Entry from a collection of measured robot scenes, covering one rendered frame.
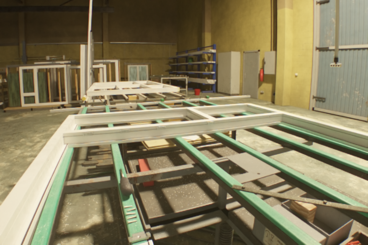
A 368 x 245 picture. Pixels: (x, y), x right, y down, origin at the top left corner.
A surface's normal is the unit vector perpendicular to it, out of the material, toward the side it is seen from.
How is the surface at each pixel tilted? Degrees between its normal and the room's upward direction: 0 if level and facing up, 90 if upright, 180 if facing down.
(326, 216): 90
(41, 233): 0
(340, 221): 90
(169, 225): 0
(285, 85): 90
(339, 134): 90
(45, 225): 0
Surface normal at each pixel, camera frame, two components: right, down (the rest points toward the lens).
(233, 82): 0.37, 0.16
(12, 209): 0.00, -0.98
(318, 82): -0.93, 0.07
